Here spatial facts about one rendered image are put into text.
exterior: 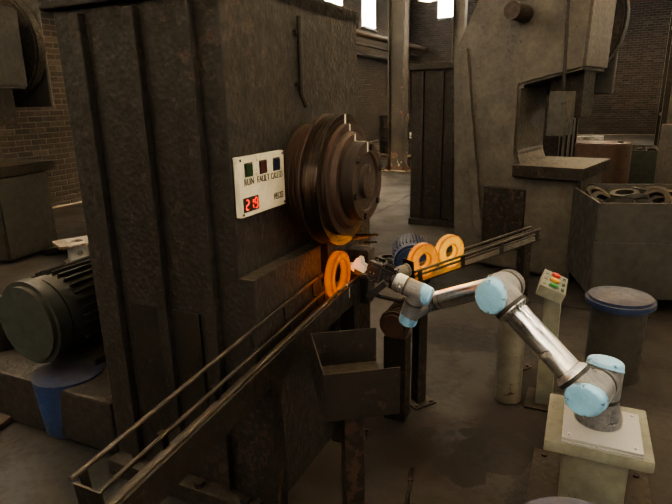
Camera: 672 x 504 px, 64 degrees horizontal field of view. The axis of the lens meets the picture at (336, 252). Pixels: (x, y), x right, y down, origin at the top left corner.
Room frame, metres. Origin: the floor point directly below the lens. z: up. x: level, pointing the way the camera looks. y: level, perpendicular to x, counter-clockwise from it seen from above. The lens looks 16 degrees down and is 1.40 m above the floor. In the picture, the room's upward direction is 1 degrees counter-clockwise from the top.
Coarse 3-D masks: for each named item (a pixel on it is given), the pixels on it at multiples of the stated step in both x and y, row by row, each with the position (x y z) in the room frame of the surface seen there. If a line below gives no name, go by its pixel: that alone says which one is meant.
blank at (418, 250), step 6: (414, 246) 2.27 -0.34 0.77; (420, 246) 2.26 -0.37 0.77; (426, 246) 2.27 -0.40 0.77; (432, 246) 2.29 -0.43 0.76; (414, 252) 2.24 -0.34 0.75; (420, 252) 2.26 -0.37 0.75; (426, 252) 2.27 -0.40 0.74; (432, 252) 2.29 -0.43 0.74; (408, 258) 2.25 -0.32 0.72; (414, 258) 2.24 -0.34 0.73; (426, 258) 2.31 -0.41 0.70; (432, 258) 2.29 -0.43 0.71; (414, 264) 2.24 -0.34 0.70; (426, 264) 2.29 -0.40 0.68; (414, 270) 2.24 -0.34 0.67; (426, 270) 2.28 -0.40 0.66
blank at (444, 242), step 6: (450, 234) 2.37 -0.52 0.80; (444, 240) 2.33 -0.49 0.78; (450, 240) 2.34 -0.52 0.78; (456, 240) 2.36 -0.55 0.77; (438, 246) 2.32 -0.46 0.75; (444, 246) 2.33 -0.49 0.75; (456, 246) 2.36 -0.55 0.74; (462, 246) 2.38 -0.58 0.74; (438, 252) 2.31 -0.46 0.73; (444, 252) 2.33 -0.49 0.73; (456, 252) 2.36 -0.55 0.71; (462, 252) 2.38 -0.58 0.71; (438, 258) 2.31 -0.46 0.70; (444, 258) 2.33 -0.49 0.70; (444, 264) 2.33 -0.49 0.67; (456, 264) 2.36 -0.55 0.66
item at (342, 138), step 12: (336, 132) 1.86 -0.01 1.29; (348, 132) 1.92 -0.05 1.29; (360, 132) 2.03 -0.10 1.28; (336, 144) 1.84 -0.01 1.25; (348, 144) 1.88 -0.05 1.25; (324, 156) 1.79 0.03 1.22; (336, 156) 1.81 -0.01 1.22; (324, 168) 1.77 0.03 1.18; (336, 168) 1.79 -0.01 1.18; (324, 180) 1.76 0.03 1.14; (336, 180) 1.78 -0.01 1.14; (324, 192) 1.76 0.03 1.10; (336, 192) 1.78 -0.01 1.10; (324, 204) 1.77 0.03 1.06; (336, 204) 1.79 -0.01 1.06; (336, 216) 1.81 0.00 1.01; (336, 228) 1.82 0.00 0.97; (348, 228) 1.91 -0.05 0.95
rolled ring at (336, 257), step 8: (336, 256) 1.93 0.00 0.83; (344, 256) 1.98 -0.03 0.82; (328, 264) 1.90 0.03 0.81; (336, 264) 1.91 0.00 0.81; (344, 264) 2.01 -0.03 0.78; (328, 272) 1.89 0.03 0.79; (344, 272) 2.02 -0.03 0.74; (328, 280) 1.88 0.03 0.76; (344, 280) 2.00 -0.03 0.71; (328, 288) 1.88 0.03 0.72; (336, 288) 1.91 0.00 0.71
